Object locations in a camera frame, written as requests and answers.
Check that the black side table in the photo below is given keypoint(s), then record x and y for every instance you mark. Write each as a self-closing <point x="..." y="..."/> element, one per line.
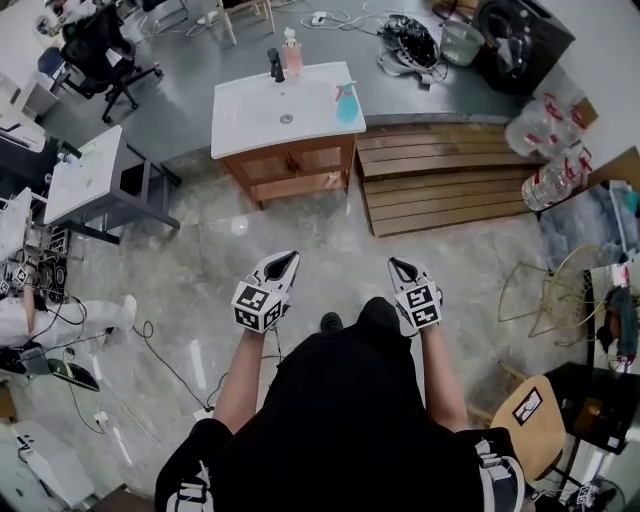
<point x="595" y="400"/>

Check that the dark clothes pile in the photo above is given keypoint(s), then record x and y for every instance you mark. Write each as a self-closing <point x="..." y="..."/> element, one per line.
<point x="617" y="320"/>

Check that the pink soap dispenser bottle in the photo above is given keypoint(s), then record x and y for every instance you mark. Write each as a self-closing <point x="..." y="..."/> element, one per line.
<point x="292" y="57"/>

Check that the light wooden frame chair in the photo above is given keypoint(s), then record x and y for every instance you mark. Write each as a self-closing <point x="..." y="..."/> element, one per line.
<point x="227" y="20"/>

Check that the person's right forearm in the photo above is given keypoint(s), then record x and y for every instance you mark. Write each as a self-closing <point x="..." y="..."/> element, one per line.
<point x="440" y="370"/>

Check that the blue plastic sheet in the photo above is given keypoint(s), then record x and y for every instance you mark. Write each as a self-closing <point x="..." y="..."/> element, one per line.
<point x="580" y="225"/>

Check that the pale green laundry basket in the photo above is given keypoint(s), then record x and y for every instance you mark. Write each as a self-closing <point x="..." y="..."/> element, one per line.
<point x="460" y="45"/>

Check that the black patterned mat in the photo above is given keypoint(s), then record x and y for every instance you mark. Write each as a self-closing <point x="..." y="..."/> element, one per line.
<point x="55" y="270"/>

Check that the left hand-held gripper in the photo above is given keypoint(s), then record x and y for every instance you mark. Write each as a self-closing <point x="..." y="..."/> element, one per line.
<point x="260" y="305"/>

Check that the white floor cabinet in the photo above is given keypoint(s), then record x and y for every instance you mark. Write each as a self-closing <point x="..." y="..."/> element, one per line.
<point x="50" y="465"/>

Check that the black faucet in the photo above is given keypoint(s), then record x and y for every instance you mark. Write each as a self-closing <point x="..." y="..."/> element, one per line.
<point x="276" y="65"/>

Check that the wooden slat platform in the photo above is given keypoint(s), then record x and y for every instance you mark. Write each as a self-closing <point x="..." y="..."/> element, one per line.
<point x="440" y="185"/>

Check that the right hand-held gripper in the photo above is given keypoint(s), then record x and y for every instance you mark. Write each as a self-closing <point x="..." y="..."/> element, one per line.
<point x="422" y="305"/>

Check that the turquoise sponge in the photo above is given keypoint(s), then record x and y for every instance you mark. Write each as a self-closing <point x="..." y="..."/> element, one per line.
<point x="346" y="107"/>

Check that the white sink basin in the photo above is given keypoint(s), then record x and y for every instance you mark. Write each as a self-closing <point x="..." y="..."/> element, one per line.
<point x="250" y="125"/>

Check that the small white sink top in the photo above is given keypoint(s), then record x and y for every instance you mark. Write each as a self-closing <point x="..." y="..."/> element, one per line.
<point x="75" y="180"/>

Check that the person's left forearm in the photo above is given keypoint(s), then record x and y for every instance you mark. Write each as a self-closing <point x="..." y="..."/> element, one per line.
<point x="245" y="370"/>

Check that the person's black shoe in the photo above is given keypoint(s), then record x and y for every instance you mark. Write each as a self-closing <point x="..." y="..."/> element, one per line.
<point x="331" y="322"/>

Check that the wooden vanity cabinet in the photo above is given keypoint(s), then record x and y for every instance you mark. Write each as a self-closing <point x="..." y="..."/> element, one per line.
<point x="280" y="165"/>

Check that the black office chair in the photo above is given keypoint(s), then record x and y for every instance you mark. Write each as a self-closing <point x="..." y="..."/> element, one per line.
<point x="95" y="45"/>

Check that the person's black clothing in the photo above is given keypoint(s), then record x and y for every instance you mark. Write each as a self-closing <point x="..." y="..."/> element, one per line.
<point x="350" y="425"/>

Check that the white power strip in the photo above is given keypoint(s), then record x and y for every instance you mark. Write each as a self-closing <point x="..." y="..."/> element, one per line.
<point x="317" y="20"/>

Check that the black washing machine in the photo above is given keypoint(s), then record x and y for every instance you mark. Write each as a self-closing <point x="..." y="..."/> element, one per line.
<point x="525" y="45"/>

